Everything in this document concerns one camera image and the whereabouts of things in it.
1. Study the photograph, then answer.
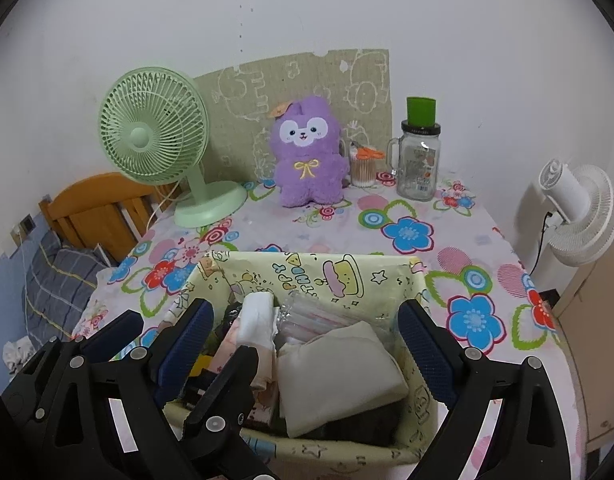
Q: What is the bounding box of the white cloth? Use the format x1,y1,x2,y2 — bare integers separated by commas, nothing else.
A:
277,321,409,439
237,292,275,351

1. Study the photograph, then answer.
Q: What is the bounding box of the grey plaid pillow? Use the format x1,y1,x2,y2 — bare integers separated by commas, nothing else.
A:
22,231,107,349

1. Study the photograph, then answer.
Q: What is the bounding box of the clear plastic bag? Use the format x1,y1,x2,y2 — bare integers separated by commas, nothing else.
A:
275,292,359,348

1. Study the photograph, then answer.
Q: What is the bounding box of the floral tablecloth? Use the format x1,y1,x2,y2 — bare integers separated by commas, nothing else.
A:
74,172,584,478

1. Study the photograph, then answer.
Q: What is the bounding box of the yellow cartoon fabric basket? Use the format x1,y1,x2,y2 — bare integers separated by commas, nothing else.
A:
165,250,436,471

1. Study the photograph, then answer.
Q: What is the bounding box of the white standing fan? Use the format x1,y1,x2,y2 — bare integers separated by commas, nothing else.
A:
535,158,614,268

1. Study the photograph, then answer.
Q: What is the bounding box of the green desk fan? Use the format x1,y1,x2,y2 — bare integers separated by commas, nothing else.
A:
98,67,246,228

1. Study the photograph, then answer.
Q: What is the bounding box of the purple plush toy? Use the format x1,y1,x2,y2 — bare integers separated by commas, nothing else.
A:
269,96,349,208

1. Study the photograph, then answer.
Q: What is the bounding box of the cartoon cardboard panel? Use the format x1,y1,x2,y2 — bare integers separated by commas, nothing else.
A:
195,49,393,182

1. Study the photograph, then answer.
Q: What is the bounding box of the glass mason jar mug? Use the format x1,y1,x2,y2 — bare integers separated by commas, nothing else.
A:
385,120,441,202

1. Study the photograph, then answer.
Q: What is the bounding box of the cotton swab container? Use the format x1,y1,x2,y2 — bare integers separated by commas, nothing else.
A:
348,141,385,188

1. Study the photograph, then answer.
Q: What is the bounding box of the green cup on jar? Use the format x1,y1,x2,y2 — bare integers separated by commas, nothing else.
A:
407,96,436,128

